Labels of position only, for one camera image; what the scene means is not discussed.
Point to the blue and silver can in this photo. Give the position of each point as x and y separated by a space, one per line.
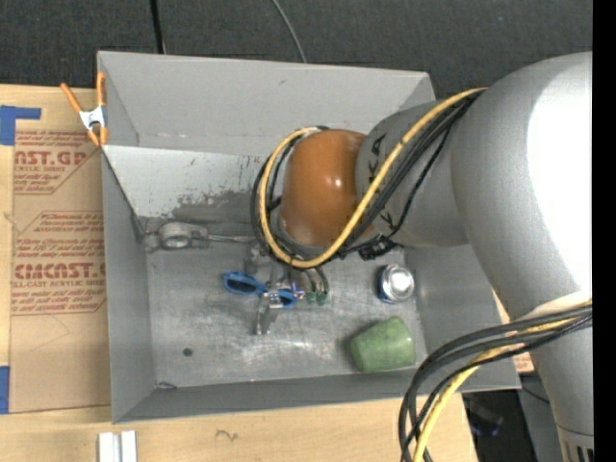
395 283

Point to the blue sunglasses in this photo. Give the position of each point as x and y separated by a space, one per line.
243 284

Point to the brown cardboard board red print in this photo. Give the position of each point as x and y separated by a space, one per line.
53 344

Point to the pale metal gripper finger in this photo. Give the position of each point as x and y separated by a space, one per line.
265 315
253 261

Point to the grey metal bin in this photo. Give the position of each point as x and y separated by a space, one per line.
212 340

